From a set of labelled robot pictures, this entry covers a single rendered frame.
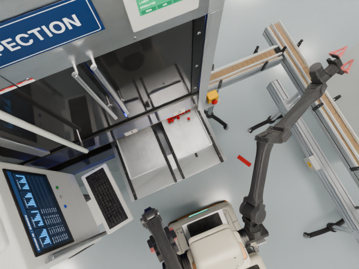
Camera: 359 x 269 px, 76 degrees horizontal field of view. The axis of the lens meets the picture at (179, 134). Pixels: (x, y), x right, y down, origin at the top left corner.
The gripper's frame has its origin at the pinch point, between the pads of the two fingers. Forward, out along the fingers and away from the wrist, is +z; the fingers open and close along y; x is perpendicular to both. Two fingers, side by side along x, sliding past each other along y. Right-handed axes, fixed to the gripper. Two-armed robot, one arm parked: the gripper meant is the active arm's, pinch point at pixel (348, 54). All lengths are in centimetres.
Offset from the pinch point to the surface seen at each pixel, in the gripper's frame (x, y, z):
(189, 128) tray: -36, -16, -91
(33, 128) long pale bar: 18, -94, -117
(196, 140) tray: -29, -9, -93
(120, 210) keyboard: -14, -22, -160
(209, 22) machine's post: 17, -71, -47
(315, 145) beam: -29, 77, -33
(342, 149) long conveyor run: 2, 57, -30
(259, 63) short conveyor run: -50, -4, -24
